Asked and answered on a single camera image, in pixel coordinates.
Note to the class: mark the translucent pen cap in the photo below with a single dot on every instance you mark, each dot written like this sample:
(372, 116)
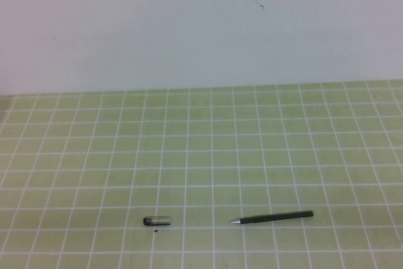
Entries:
(159, 220)

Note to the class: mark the black pen with silver tip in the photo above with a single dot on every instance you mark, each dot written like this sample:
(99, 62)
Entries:
(274, 217)

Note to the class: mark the green grid mat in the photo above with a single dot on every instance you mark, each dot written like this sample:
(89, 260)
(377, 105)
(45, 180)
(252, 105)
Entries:
(201, 155)

